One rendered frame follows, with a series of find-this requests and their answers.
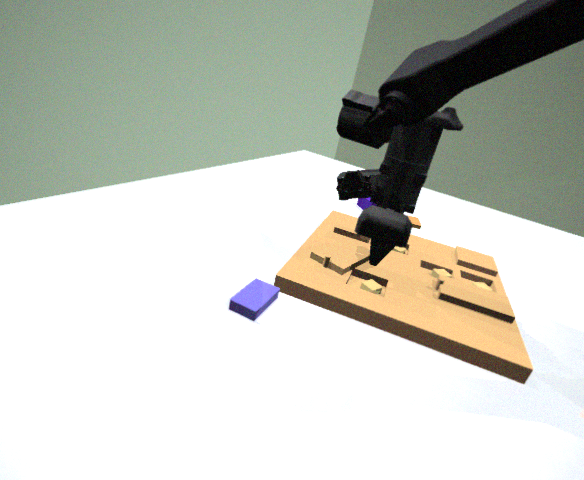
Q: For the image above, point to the small orange block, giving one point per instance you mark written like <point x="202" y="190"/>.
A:
<point x="415" y="222"/>

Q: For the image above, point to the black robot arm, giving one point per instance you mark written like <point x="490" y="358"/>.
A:
<point x="405" y="111"/>

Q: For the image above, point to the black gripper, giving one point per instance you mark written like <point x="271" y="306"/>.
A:
<point x="386" y="224"/>

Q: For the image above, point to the tan puzzle board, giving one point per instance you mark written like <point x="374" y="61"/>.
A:
<point x="447" y="315"/>

